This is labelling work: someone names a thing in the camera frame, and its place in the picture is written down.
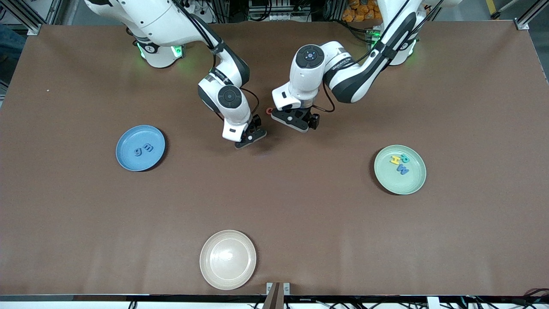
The bag of orange items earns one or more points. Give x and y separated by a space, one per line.
358 10

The teal capital letter R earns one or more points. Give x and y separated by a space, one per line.
404 158

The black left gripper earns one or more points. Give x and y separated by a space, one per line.
312 119

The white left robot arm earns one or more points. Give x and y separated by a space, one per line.
309 77

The white power strip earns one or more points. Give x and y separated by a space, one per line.
205 6

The black equipment rack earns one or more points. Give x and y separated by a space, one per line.
279 8

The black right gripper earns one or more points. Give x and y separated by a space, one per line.
256 123

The pale green plate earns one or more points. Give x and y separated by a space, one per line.
400 182

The blue capital letter W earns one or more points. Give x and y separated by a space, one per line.
403 170

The blue clothed person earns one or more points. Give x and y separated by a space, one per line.
10 40

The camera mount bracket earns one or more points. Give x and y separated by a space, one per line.
276 296

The aluminium frame post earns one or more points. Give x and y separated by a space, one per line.
55 10

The blue small letter g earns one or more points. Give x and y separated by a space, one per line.
138 151

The blue plate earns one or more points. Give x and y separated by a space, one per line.
128 137

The yellow black striped post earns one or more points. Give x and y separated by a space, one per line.
493 8

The aluminium corner bracket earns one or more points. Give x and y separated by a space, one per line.
522 25

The dark blue small letter m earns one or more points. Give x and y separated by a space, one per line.
147 148

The yellow capital letter H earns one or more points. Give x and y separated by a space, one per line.
394 160

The beige plate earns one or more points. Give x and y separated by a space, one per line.
228 259

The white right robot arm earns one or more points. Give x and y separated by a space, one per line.
163 17

